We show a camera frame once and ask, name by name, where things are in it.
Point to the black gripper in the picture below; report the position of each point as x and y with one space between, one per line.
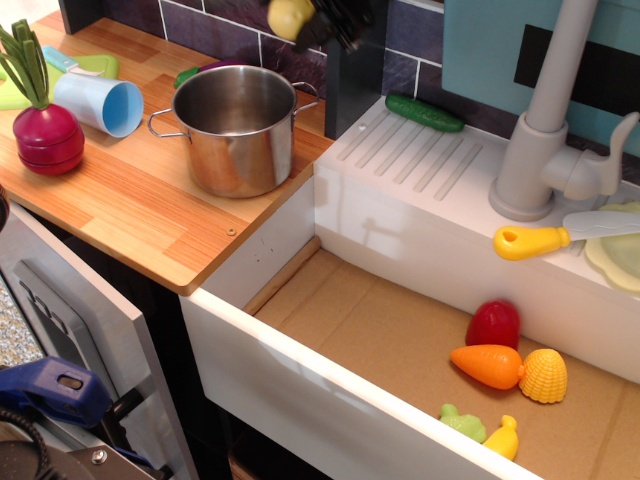
342 20

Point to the yellow toy potato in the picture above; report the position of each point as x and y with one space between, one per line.
287 17

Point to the stainless steel pot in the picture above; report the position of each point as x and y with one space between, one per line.
236 124

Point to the green toy cucumber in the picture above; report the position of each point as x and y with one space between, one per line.
424 114

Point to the purple toy eggplant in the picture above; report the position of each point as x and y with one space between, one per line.
185 75

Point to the light blue plastic cup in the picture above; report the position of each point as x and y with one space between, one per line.
112 106

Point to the grey toy faucet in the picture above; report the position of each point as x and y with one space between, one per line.
538 162

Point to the magenta wooden toy radish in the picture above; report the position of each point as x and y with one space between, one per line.
49 138

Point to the white toy sink basin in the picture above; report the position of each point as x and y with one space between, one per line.
329 330

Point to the red toy pepper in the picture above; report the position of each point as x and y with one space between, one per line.
494 322

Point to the grey oven door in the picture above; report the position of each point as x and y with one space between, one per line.
76 315

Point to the pale green toy plate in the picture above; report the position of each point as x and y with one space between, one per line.
616 258

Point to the orange toy carrot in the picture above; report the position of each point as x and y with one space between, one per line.
497 366

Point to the yellow toy corn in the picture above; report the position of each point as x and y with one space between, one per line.
545 377

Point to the green toy lettuce piece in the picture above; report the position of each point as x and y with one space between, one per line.
467 424

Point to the blue plastic clamp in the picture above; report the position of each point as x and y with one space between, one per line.
57 388

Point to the yellow toy banana piece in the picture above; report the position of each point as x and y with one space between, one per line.
505 440

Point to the teal handled toy knife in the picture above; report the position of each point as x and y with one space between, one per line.
65 63

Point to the yellow handled toy knife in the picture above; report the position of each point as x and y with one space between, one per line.
520 242

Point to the black metal bracket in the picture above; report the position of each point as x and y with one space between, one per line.
100 463

